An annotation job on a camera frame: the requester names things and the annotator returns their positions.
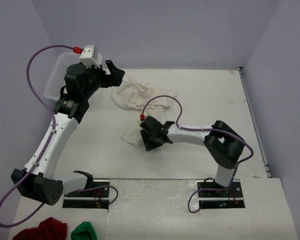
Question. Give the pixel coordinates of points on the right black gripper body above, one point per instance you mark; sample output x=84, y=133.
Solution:
x=154, y=133

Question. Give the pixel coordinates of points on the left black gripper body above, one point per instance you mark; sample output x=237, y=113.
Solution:
x=97, y=78

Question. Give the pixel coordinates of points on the white t shirt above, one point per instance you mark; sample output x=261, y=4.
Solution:
x=134, y=94

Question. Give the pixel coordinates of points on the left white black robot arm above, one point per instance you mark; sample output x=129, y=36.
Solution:
x=36, y=180

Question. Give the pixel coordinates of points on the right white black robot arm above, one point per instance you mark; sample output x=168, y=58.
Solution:
x=222, y=142

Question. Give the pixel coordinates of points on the white plastic basket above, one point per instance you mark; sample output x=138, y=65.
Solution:
x=56, y=80

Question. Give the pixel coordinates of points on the green t shirt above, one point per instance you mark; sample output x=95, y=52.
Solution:
x=84, y=231

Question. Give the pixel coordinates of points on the red t shirt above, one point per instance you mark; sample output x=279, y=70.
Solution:
x=48, y=229

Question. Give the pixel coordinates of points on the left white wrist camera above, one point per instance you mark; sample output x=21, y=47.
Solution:
x=90, y=57

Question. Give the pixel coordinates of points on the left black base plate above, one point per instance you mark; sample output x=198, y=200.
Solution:
x=96, y=199

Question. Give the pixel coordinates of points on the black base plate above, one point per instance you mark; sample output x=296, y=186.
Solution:
x=230, y=199
x=96, y=199

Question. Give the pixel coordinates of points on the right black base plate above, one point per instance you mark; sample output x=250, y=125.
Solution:
x=230, y=199

